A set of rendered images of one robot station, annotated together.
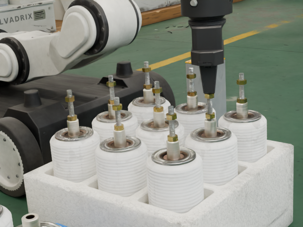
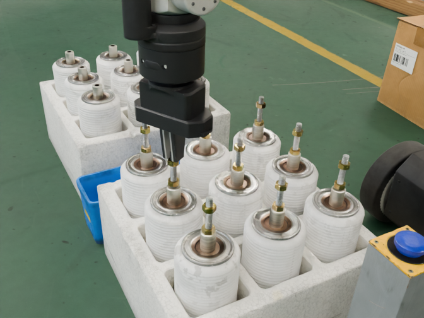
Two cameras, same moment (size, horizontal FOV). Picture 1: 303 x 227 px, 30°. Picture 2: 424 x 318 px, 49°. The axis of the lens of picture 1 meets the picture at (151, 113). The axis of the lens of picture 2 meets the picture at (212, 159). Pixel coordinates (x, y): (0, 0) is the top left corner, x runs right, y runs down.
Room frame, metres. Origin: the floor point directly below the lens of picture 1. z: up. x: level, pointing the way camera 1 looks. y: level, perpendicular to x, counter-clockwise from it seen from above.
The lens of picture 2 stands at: (1.25, -0.64, 0.72)
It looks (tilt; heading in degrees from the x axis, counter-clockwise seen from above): 33 degrees down; 112
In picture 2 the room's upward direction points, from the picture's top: 2 degrees clockwise
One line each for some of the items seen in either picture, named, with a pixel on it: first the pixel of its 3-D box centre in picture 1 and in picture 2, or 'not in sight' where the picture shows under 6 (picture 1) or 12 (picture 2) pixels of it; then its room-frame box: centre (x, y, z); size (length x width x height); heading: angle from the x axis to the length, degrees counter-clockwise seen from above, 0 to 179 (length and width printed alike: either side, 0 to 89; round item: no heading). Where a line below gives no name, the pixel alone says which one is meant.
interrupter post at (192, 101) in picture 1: (192, 102); (276, 216); (1.14, -0.09, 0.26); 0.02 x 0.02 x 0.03
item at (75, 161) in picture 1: (79, 177); (253, 174); (1.03, 0.15, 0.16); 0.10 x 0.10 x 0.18
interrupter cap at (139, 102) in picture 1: (149, 102); (335, 202); (1.21, 0.00, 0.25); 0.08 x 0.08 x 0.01
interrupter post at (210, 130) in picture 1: (210, 128); (173, 194); (0.97, -0.11, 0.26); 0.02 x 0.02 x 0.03
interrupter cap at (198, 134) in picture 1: (210, 134); (173, 200); (0.97, -0.11, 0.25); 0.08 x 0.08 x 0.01
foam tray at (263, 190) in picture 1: (164, 199); (231, 252); (1.05, -0.01, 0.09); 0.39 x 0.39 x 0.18; 51
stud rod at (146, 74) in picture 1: (147, 78); (341, 175); (1.21, 0.00, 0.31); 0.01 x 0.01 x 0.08
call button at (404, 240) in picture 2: not in sight; (410, 245); (1.32, -0.14, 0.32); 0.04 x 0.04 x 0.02
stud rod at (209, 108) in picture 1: (209, 106); (173, 172); (0.98, -0.11, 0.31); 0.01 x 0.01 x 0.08
